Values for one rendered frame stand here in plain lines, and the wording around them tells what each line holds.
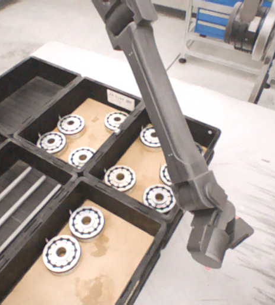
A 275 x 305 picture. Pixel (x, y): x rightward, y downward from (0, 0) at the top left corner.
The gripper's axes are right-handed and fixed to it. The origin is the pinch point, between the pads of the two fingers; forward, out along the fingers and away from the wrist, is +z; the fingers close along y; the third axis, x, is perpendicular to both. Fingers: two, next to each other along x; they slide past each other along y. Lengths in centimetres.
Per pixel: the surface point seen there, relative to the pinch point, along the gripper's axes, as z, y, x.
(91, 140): 0, -7, 60
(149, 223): -0.4, -9.4, 17.6
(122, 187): 0.8, -8.9, 34.3
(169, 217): -2.1, -4.5, 14.4
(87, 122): -1, -4, 70
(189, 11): 36, 139, 182
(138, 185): 4.8, -3.5, 34.2
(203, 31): 55, 146, 172
